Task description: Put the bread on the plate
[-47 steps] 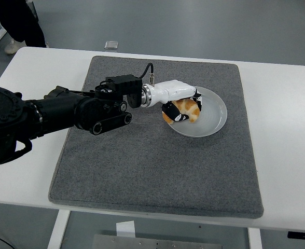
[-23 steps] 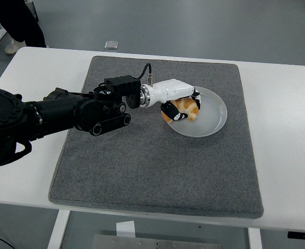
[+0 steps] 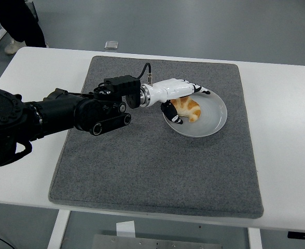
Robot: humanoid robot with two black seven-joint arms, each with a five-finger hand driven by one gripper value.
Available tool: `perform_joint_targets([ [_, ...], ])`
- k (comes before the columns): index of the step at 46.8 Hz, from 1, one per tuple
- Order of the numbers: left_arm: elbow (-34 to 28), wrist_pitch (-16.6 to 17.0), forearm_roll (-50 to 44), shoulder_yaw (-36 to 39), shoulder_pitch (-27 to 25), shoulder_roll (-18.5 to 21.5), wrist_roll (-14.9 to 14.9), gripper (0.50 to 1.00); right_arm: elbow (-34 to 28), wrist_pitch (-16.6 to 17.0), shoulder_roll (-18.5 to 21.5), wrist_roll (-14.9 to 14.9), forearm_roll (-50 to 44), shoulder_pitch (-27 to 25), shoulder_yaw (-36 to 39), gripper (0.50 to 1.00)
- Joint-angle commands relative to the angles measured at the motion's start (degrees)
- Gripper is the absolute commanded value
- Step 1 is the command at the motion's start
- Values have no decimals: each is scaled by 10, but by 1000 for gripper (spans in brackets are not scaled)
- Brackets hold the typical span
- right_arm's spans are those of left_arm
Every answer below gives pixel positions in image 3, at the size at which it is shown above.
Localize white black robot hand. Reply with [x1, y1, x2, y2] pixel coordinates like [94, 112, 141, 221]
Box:
[148, 78, 212, 126]

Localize croissant bread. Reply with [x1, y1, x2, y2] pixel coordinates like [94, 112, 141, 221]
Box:
[170, 96, 202, 123]

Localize light grey round plate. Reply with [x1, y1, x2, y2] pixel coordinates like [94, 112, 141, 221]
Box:
[162, 87, 228, 138]

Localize grey metal plate with screws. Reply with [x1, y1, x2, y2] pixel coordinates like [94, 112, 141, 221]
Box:
[92, 233, 222, 249]

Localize grey felt mat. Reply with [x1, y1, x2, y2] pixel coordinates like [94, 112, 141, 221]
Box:
[48, 56, 264, 219]

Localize person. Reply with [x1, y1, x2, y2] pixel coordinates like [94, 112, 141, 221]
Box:
[0, 0, 50, 55]

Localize white table leg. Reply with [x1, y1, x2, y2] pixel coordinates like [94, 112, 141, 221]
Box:
[247, 228, 262, 249]
[46, 209, 72, 249]

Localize black table control panel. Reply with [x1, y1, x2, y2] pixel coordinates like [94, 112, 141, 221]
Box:
[287, 230, 305, 240]

